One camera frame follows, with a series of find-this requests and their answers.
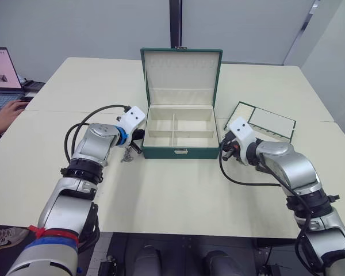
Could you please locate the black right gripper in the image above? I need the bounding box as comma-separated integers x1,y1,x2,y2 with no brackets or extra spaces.
220,134,243,162

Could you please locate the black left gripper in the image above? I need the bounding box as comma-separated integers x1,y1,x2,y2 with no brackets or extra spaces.
130,129,145,155

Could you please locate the green jewelry box with lid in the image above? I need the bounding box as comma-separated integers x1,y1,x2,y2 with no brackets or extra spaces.
140,47,223,160

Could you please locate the green cream jewelry tray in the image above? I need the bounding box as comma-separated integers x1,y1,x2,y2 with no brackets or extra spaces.
224,101,298,143

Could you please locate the person's bare hand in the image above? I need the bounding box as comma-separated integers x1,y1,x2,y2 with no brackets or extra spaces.
0,100,29,128

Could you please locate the black device beside laptop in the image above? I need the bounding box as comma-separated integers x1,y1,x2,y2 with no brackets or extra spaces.
21,79,47,100

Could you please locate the black computer mouse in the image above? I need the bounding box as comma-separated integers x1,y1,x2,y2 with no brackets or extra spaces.
18,95,35,110

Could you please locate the open laptop computer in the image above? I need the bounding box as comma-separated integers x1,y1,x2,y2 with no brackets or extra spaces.
0,47,26,110

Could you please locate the grey black sneaker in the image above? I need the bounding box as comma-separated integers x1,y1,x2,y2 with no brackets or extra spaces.
0,224,29,251

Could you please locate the silver metal chain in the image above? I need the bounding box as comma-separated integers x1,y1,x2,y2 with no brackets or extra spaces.
120,145,136,164

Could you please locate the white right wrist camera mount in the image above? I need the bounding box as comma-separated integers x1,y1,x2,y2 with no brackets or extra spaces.
228,116,257,167

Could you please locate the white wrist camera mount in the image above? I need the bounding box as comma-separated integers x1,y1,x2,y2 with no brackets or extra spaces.
228,116,257,167
116,105,147,147

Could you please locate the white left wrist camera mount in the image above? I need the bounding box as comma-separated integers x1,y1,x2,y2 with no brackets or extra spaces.
116,105,147,147

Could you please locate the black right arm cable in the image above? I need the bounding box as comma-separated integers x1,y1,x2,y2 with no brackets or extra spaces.
218,140,335,270

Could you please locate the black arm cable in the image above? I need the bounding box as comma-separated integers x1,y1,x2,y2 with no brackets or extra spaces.
64,104,132,162
218,140,335,270

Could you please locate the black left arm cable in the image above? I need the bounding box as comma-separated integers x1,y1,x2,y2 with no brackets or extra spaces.
64,104,132,162

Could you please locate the black vertical post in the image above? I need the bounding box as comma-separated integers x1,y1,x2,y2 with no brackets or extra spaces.
170,0,183,49

